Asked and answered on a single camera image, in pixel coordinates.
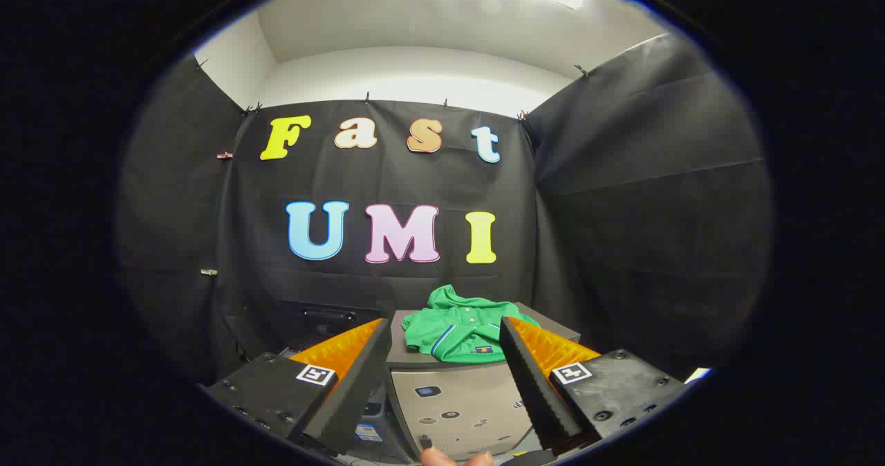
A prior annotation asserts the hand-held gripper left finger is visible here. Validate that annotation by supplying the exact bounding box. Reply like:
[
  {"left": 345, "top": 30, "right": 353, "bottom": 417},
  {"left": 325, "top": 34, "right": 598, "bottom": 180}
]
[{"left": 201, "top": 317, "right": 393, "bottom": 456}]

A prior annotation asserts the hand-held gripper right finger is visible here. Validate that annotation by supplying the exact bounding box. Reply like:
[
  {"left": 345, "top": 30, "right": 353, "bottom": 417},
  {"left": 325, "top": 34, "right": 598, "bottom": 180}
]
[{"left": 499, "top": 316, "right": 692, "bottom": 456}]

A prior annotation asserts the dark grey washing machine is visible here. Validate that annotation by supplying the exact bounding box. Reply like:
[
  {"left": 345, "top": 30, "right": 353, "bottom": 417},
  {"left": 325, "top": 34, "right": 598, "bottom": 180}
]
[{"left": 277, "top": 300, "right": 416, "bottom": 463}]

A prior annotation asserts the green polo shirt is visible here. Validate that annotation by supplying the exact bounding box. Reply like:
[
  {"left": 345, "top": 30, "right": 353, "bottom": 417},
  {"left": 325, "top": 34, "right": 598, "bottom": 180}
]
[{"left": 402, "top": 285, "right": 541, "bottom": 364}]

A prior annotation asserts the grey cabinet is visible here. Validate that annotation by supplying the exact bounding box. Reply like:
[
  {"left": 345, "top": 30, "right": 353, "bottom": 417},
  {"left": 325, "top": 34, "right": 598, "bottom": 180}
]
[{"left": 385, "top": 302, "right": 581, "bottom": 461}]

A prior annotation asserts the black backdrop cloth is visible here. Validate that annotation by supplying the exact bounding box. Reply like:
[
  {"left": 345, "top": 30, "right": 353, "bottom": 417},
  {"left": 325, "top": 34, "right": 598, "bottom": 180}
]
[{"left": 118, "top": 34, "right": 774, "bottom": 384}]

